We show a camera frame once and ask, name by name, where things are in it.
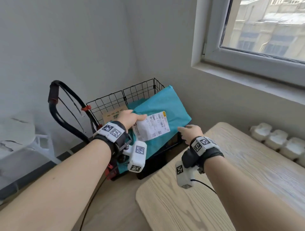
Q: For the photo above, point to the person's left hand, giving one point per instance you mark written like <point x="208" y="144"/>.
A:
<point x="129" y="119"/>

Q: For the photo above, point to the person's right hand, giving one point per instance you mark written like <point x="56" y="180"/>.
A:
<point x="191" y="133"/>

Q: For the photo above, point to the cardboard box red-marked label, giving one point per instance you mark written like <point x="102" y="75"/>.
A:
<point x="112" y="116"/>

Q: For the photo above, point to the person's left forearm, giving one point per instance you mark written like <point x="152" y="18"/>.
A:
<point x="52" y="190"/>

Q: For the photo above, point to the wooden table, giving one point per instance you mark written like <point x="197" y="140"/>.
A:
<point x="238" y="178"/>

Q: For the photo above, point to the white radiator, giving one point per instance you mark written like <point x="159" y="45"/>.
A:
<point x="276" y="140"/>

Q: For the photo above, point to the white marble-top side table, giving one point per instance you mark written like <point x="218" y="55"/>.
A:
<point x="16" y="133"/>

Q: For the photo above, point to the white wrist camera with markers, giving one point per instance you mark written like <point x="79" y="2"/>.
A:
<point x="137" y="157"/>
<point x="183" y="173"/>

